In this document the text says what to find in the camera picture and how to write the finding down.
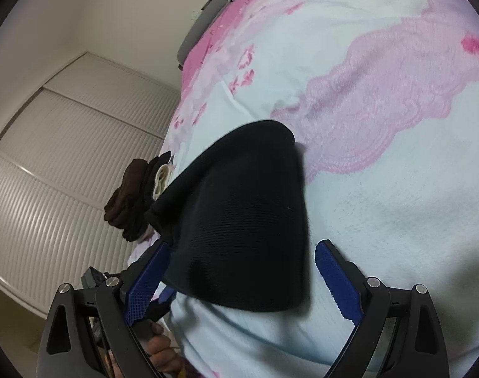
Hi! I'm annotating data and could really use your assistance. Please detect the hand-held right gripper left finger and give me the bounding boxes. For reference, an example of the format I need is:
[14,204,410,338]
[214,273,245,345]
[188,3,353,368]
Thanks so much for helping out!
[37,240,171,378]

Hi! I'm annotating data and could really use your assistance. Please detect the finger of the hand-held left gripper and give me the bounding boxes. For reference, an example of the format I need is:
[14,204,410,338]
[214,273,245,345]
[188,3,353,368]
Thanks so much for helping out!
[139,287,177,324]

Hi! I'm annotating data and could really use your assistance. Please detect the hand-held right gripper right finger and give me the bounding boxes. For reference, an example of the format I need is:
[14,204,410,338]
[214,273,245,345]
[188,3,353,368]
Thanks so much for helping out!
[315,239,449,378]

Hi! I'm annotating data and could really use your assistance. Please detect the black pants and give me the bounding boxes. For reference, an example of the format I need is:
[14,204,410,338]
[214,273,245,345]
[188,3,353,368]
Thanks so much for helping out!
[144,119,313,313]

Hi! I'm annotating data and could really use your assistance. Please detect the person's left hand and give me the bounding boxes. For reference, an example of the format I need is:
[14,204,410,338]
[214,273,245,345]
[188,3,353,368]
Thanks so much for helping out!
[145,320,182,376]

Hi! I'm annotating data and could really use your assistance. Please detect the brown folded garment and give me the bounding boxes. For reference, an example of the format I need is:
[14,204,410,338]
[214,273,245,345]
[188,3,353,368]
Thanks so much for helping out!
[104,158,157,243]

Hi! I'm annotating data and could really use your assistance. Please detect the bed with pink floral sheet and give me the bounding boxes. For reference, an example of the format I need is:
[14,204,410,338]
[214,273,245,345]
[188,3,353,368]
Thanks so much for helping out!
[127,0,479,378]

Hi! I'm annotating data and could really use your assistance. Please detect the cream folded garment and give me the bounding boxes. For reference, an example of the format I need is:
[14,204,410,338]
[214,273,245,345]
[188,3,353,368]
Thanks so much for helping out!
[152,164,176,201]

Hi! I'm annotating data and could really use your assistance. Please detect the white louvred wardrobe doors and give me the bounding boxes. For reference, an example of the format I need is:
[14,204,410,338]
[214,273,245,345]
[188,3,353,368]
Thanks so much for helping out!
[0,52,183,318]

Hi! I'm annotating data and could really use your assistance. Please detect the dark navy folded garment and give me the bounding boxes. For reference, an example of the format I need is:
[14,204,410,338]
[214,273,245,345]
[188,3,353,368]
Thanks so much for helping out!
[145,150,173,174]

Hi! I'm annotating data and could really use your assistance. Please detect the grey headboard cushion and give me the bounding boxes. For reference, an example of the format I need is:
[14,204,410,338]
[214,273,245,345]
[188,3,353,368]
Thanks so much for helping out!
[178,0,230,72]

